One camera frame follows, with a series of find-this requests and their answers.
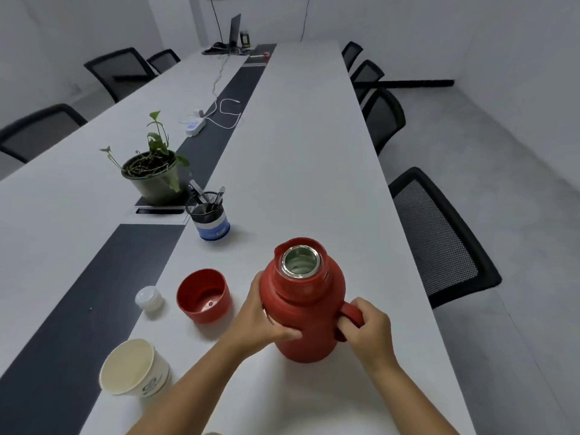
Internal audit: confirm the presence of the person's left hand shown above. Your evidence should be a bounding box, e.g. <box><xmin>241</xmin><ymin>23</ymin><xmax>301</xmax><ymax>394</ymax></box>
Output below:
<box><xmin>222</xmin><ymin>271</ymin><xmax>303</xmax><ymax>358</ymax></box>

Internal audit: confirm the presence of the person's right hand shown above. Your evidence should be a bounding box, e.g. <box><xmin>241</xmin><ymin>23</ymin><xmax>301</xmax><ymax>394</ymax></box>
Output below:
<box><xmin>336</xmin><ymin>297</ymin><xmax>399</xmax><ymax>375</ymax></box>

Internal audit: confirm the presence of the red thermos lid cup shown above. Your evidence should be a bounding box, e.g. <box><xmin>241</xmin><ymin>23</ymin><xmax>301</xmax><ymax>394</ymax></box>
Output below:
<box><xmin>176</xmin><ymin>268</ymin><xmax>232</xmax><ymax>324</ymax></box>

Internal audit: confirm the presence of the red thermos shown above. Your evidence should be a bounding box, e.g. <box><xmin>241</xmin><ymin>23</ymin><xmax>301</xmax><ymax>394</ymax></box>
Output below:
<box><xmin>259</xmin><ymin>237</ymin><xmax>365</xmax><ymax>364</ymax></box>

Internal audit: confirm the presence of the white thermos stopper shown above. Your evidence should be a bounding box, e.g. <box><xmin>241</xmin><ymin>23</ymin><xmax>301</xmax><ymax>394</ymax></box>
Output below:
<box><xmin>134</xmin><ymin>286</ymin><xmax>165</xmax><ymax>313</ymax></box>

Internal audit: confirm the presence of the person's left forearm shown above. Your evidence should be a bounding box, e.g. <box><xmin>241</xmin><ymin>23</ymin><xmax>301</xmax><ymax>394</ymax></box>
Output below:
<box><xmin>126</xmin><ymin>339</ymin><xmax>254</xmax><ymax>435</ymax></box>

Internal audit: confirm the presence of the person's right forearm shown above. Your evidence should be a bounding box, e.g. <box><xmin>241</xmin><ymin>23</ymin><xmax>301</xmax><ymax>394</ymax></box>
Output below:
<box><xmin>367</xmin><ymin>357</ymin><xmax>461</xmax><ymax>435</ymax></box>

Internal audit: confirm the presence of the white conference table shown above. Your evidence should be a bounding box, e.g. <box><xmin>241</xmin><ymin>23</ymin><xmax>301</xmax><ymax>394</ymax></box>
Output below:
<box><xmin>0</xmin><ymin>40</ymin><xmax>477</xmax><ymax>435</ymax></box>

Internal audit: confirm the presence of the black mesh pen holder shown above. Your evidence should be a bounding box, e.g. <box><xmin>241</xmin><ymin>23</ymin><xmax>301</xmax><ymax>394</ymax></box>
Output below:
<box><xmin>185</xmin><ymin>190</ymin><xmax>231</xmax><ymax>242</ymax></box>

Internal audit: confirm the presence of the black mesh office chair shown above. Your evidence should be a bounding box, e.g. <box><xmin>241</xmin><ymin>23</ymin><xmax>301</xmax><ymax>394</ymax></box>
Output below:
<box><xmin>341</xmin><ymin>41</ymin><xmax>364</xmax><ymax>72</ymax></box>
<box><xmin>388</xmin><ymin>167</ymin><xmax>503</xmax><ymax>309</ymax></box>
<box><xmin>349</xmin><ymin>60</ymin><xmax>385</xmax><ymax>103</ymax></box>
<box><xmin>146</xmin><ymin>49</ymin><xmax>181</xmax><ymax>74</ymax></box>
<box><xmin>83</xmin><ymin>47</ymin><xmax>158</xmax><ymax>103</ymax></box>
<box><xmin>0</xmin><ymin>103</ymin><xmax>88</xmax><ymax>164</ymax></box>
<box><xmin>361</xmin><ymin>88</ymin><xmax>407</xmax><ymax>157</ymax></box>

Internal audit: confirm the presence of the potted green plant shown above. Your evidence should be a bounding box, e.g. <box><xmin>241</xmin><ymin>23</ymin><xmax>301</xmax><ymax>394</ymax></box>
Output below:
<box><xmin>99</xmin><ymin>111</ymin><xmax>191</xmax><ymax>207</ymax></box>

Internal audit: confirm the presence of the grey laptop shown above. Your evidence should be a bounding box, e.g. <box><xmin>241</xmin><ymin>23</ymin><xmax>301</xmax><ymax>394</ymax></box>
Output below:
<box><xmin>228</xmin><ymin>13</ymin><xmax>242</xmax><ymax>50</ymax></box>

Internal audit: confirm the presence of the white charging cable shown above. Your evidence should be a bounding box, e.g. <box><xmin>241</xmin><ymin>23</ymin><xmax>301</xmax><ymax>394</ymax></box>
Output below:
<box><xmin>204</xmin><ymin>98</ymin><xmax>242</xmax><ymax>130</ymax></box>

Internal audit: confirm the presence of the white power strip cord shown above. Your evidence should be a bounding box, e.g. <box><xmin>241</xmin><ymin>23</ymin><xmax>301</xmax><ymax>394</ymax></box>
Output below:
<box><xmin>211</xmin><ymin>54</ymin><xmax>230</xmax><ymax>115</ymax></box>

